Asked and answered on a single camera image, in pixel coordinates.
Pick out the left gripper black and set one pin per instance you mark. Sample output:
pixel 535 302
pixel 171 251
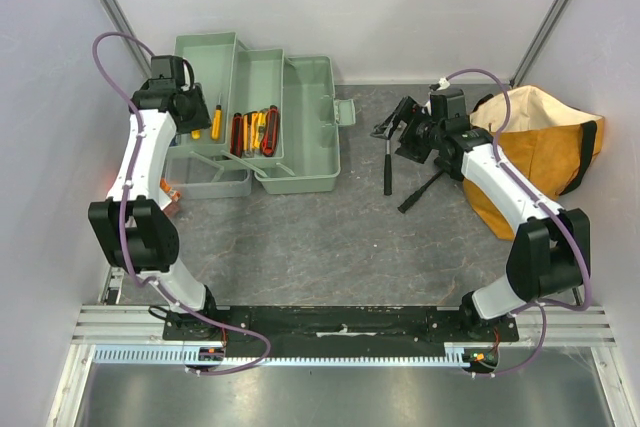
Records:
pixel 202 119

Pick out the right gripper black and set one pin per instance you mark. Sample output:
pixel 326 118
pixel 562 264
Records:
pixel 409 128

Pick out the hammer black handle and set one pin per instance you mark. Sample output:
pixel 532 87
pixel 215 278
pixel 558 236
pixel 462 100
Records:
pixel 387 170

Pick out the yellow black utility knife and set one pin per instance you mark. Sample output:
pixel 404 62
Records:
pixel 259 126
pixel 248 131

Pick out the black long tool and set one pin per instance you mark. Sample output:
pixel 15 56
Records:
pixel 412 199

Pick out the green translucent tool box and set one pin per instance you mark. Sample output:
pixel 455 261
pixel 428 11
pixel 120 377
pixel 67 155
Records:
pixel 307 158

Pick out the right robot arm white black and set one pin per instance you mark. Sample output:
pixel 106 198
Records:
pixel 550 253

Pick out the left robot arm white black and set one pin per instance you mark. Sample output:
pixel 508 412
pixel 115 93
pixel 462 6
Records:
pixel 131 225

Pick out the orange screw box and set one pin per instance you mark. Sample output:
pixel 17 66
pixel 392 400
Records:
pixel 170 194

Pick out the mustard canvas tote bag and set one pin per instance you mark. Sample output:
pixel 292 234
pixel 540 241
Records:
pixel 551 143

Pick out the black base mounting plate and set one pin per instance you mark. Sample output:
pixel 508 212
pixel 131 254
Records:
pixel 363 330

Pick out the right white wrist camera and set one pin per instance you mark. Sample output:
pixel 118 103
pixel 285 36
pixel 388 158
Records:
pixel 441 84

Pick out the blue grey cable duct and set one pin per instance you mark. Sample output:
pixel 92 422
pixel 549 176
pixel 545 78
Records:
pixel 197 357

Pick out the aluminium rail frame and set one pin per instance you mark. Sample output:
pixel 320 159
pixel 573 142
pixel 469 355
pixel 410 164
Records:
pixel 547 327

